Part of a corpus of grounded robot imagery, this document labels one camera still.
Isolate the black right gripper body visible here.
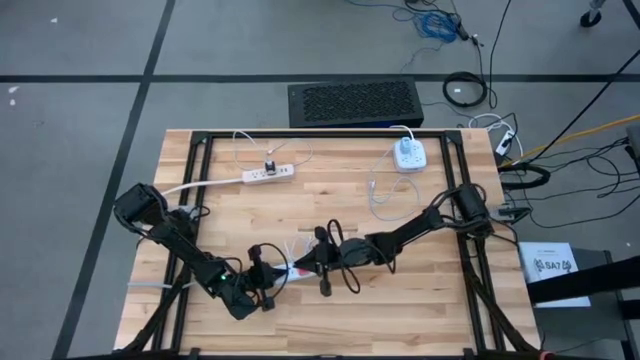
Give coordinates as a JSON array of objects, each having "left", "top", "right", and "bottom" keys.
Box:
[{"left": 334, "top": 237, "right": 382, "bottom": 270}]

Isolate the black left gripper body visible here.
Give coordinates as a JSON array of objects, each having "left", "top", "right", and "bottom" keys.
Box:
[{"left": 210, "top": 261, "right": 267, "bottom": 322}]

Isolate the light blue braided cable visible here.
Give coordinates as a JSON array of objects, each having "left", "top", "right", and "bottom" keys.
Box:
[{"left": 367, "top": 144, "right": 423, "bottom": 223}]

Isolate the white square power strip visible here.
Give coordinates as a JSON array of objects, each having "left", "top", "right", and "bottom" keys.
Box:
[{"left": 392, "top": 138, "right": 428, "bottom": 175}]

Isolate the black perforated computer case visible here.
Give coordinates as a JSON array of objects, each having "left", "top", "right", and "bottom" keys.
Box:
[{"left": 287, "top": 78, "right": 425, "bottom": 129}]

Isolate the white floor power strip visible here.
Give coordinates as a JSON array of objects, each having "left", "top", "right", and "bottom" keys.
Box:
[{"left": 494, "top": 128, "right": 516, "bottom": 156}]

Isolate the white printed paper sheet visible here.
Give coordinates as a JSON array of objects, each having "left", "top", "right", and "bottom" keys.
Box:
[{"left": 518, "top": 241, "right": 592, "bottom": 309}]

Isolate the black beam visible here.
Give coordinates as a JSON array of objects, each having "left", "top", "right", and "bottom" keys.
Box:
[{"left": 527, "top": 257, "right": 640, "bottom": 305}]

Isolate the grey side table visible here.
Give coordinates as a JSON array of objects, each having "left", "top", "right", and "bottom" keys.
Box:
[{"left": 519, "top": 247, "right": 631, "bottom": 360}]

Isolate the black caster wheel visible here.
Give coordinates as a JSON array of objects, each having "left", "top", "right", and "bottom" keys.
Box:
[{"left": 578, "top": 0, "right": 604, "bottom": 29}]

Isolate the white power strip cord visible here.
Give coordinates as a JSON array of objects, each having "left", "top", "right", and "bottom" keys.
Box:
[
  {"left": 127, "top": 280, "right": 201, "bottom": 292},
  {"left": 159, "top": 177, "right": 246, "bottom": 198},
  {"left": 388, "top": 123, "right": 419, "bottom": 146}
]

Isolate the white floor cable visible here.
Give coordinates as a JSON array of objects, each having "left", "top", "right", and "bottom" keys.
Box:
[{"left": 467, "top": 112, "right": 524, "bottom": 161}]

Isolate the black cable sleeve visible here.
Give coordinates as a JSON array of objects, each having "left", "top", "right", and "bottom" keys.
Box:
[{"left": 497, "top": 162, "right": 552, "bottom": 192}]

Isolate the black cable coil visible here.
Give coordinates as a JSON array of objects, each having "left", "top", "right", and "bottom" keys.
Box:
[{"left": 442, "top": 70, "right": 489, "bottom": 109}]

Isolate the blue cable coil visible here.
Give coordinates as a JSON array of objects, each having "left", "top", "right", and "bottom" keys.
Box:
[{"left": 392, "top": 5, "right": 459, "bottom": 44}]

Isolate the black floor cable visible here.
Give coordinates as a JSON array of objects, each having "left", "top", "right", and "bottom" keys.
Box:
[
  {"left": 519, "top": 47, "right": 640, "bottom": 169},
  {"left": 487, "top": 0, "right": 514, "bottom": 110}
]

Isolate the yellow floor cable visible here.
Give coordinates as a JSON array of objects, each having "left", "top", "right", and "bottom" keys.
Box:
[{"left": 499, "top": 113, "right": 640, "bottom": 169}]

